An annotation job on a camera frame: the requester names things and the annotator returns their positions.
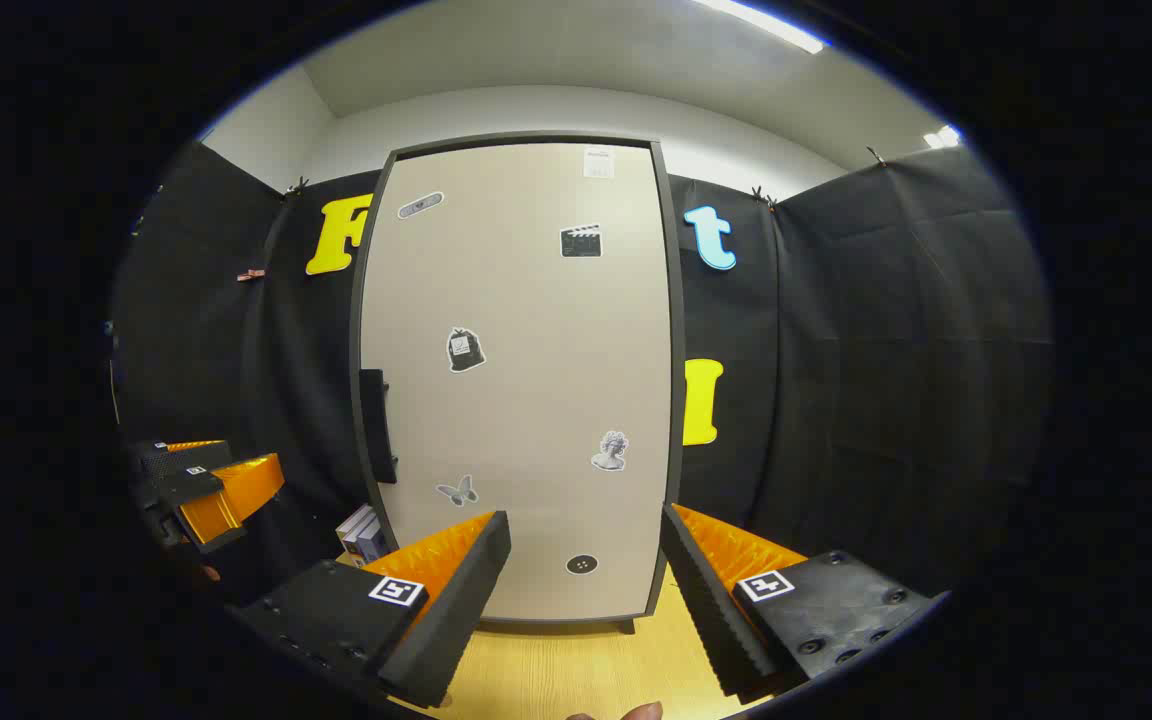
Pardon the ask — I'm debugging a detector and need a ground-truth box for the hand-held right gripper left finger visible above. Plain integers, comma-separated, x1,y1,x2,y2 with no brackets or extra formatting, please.
234,510,514,711

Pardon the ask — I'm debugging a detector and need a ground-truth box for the grey cabinet door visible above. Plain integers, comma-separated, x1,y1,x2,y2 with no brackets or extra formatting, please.
361,142,675,621

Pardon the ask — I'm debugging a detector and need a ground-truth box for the black door handle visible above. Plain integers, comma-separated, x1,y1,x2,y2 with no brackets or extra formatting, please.
358,368,399,485

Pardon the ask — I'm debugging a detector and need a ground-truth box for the grey cabinet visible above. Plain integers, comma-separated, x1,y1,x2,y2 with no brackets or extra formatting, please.
349,132,689,636

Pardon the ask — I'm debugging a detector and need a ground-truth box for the black backdrop cloth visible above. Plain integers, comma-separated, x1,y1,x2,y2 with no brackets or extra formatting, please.
111,140,1052,601

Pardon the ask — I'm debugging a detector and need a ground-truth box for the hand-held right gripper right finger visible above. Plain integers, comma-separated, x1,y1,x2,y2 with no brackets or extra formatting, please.
658,503,939,705

